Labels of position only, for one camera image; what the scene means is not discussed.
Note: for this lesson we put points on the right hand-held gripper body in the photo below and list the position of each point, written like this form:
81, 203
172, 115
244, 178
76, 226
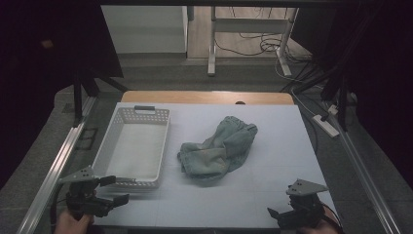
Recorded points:
305, 213

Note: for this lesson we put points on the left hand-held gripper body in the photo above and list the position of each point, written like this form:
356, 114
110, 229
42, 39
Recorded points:
86, 203

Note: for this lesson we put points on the white perforated plastic basket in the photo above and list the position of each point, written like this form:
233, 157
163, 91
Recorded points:
136, 149

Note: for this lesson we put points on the faded blue-green denim pants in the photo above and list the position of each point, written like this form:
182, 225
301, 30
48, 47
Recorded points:
220, 149

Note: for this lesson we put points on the person's right hand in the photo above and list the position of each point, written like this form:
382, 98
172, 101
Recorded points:
319, 227

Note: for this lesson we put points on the person's left hand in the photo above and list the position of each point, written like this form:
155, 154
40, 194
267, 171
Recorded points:
69, 225

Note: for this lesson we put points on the white table mat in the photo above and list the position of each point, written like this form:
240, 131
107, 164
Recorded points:
276, 156

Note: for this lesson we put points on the black metal stand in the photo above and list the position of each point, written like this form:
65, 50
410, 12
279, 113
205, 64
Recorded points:
78, 100
342, 97

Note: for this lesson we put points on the long white power strip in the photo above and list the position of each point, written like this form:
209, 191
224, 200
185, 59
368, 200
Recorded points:
326, 126

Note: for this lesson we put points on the dark curtain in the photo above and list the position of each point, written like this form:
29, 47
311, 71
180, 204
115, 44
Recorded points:
383, 81
32, 81

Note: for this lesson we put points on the wooden table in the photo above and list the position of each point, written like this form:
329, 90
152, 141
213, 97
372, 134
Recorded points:
201, 97

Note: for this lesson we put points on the white cabinet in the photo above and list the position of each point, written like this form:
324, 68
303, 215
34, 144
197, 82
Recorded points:
146, 29

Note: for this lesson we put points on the aluminium frame rail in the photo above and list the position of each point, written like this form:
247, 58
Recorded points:
52, 175
367, 182

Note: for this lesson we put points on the black floor socket frame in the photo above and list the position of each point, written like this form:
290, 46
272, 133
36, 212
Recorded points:
87, 139

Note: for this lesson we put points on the white metal desk frame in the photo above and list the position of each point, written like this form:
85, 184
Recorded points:
212, 45

